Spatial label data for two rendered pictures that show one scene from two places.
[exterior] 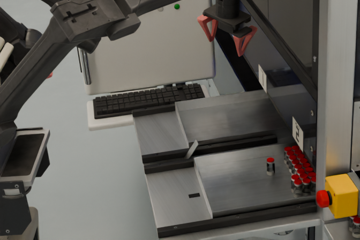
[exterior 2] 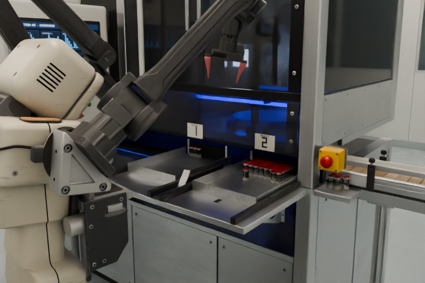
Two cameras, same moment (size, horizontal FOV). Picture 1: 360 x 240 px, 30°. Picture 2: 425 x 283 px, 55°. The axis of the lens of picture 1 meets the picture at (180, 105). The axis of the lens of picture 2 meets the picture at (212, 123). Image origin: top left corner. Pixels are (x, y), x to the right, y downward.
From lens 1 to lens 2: 119 cm
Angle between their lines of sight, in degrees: 45
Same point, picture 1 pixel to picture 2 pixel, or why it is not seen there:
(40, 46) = (221, 7)
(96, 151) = not seen: outside the picture
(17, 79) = (191, 43)
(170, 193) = (199, 204)
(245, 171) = (229, 182)
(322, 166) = (310, 145)
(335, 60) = (320, 64)
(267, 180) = (249, 183)
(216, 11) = (223, 48)
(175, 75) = not seen: hidden behind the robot
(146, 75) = not seen: hidden behind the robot
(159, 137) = (139, 184)
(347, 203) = (341, 160)
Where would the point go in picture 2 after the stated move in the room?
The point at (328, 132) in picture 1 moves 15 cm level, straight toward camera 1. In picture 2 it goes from (316, 117) to (351, 124)
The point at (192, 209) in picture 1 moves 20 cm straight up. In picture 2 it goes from (229, 206) to (229, 144)
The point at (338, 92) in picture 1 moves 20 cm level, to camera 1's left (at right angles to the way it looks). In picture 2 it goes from (320, 88) to (285, 93)
